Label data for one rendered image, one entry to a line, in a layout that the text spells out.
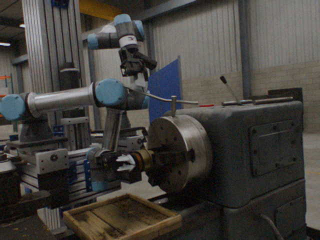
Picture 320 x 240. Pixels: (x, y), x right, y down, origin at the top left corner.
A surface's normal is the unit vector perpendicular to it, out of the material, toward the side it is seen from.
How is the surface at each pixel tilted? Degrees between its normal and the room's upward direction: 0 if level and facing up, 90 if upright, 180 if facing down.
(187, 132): 52
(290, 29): 90
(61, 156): 90
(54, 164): 90
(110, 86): 90
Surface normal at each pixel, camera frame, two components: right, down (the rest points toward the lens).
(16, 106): -0.15, 0.07
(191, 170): 0.58, 0.27
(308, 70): -0.62, 0.09
